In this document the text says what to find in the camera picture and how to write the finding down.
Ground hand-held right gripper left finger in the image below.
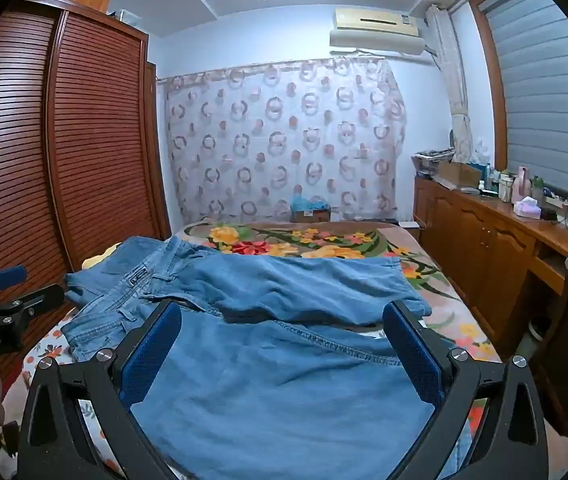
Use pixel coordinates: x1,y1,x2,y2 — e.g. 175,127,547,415
16,300,185,480

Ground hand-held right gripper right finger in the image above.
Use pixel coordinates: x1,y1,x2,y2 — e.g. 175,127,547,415
383,300,549,480

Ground blue denim pants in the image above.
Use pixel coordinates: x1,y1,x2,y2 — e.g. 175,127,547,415
60,304,472,480
65,236,430,327

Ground orange print bed sheet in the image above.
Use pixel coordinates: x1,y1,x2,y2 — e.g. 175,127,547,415
21,310,490,480

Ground grey trash bin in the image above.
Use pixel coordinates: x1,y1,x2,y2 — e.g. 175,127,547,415
516,316,545,362

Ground wooden sideboard cabinet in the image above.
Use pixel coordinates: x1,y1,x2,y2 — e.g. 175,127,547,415
413,175,568,443

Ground floral blanket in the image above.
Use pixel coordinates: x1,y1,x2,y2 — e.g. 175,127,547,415
171,220,503,362

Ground wooden slatted wardrobe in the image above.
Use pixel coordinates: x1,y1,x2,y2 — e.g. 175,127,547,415
0,0,172,391

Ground small cardboard box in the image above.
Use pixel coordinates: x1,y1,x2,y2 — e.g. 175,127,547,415
291,206,333,224

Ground pink tissue box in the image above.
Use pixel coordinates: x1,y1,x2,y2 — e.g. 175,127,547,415
514,196,543,219

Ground open cardboard box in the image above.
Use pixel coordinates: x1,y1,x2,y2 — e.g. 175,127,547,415
436,160,483,189

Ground stack of newspapers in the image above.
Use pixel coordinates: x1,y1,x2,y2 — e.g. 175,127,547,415
411,147,458,177

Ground pink bottle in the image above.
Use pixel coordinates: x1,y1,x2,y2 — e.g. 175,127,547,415
512,165,532,204

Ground circle print curtain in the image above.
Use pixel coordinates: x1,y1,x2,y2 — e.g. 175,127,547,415
156,57,408,224

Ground tied beige curtain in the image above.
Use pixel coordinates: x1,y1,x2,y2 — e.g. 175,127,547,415
425,4,475,162

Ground white storage box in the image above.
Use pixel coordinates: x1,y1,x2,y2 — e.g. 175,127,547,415
109,8,143,27

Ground grey window blind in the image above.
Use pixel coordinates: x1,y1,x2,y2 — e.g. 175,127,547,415
478,0,568,202

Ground wall air conditioner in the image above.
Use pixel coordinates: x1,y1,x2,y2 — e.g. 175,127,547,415
329,6,425,57

